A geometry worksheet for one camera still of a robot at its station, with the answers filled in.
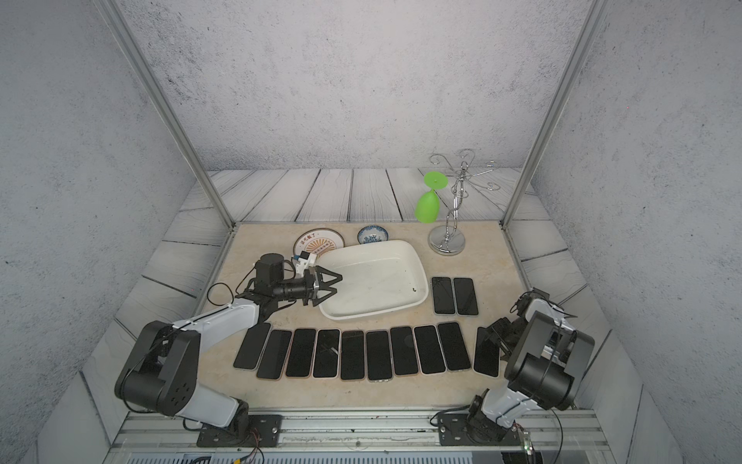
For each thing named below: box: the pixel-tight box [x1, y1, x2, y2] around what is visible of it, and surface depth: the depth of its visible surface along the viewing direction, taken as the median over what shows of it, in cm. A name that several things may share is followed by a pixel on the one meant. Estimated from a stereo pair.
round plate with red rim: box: [292, 228, 345, 261], surface depth 117 cm
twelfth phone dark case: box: [453, 277, 479, 317], surface depth 101 cm
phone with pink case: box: [389, 325, 419, 377], surface depth 88 cm
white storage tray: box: [314, 239, 429, 321], surface depth 104 cm
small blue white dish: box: [357, 224, 390, 245], surface depth 117 cm
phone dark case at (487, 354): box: [472, 326, 502, 379], surface depth 86 cm
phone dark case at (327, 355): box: [311, 328, 343, 380], surface depth 86 cm
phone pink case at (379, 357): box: [366, 330, 394, 383], surface depth 84 cm
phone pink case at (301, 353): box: [285, 327, 317, 378], surface depth 87 cm
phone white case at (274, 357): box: [256, 329, 293, 381], surface depth 87 cm
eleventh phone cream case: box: [430, 276, 457, 317], surface depth 101 cm
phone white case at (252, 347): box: [232, 321, 272, 371], surface depth 86 cm
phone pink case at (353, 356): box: [340, 329, 366, 382], surface depth 86 cm
